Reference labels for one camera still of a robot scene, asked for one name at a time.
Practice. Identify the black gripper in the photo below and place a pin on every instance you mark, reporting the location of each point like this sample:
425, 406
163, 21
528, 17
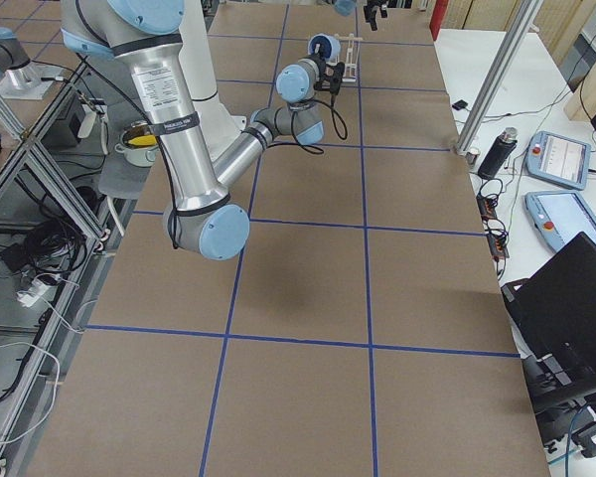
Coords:
372, 11
336, 75

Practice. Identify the light blue plastic cup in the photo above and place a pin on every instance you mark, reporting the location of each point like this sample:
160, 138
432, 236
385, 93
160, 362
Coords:
324, 46

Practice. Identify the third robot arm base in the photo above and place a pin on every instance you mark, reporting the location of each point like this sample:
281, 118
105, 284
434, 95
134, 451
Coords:
20, 77

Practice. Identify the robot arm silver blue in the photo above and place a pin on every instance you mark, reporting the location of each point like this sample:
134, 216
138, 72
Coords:
347, 7
165, 46

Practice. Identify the small black adapter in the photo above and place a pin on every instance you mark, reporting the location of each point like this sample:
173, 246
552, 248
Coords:
460, 105

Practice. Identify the black water bottle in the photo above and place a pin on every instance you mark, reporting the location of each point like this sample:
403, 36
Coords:
499, 152

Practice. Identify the white pot with yellow content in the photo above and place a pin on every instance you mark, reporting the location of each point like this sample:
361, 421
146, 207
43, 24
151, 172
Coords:
137, 144

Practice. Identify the upper teach pendant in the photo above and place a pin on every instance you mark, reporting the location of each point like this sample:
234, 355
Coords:
558, 160

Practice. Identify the teach pendant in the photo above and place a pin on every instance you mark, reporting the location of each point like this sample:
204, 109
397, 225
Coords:
558, 160
559, 216

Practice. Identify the black power strip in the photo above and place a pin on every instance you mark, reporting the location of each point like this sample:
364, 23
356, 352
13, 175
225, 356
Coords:
495, 230

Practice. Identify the lower teach pendant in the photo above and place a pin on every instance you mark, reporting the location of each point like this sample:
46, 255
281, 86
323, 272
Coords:
559, 216

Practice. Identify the black laptop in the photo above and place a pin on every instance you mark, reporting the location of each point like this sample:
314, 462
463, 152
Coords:
555, 309

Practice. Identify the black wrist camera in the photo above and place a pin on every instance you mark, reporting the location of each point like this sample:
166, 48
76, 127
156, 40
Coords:
335, 77

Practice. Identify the white wire cup holder rack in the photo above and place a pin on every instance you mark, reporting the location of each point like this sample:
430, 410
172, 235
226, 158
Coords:
348, 53

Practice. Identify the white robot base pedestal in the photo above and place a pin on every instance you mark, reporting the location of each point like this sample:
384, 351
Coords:
197, 65

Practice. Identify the aluminium frame post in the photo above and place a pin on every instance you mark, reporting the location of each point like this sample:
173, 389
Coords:
502, 61

